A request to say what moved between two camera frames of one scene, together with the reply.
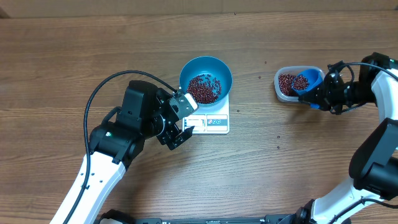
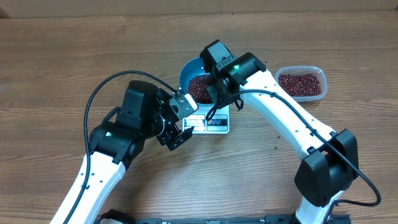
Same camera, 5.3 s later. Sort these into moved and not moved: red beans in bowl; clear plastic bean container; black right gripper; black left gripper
Moved: black right gripper
Not moved: red beans in bowl; black left gripper; clear plastic bean container
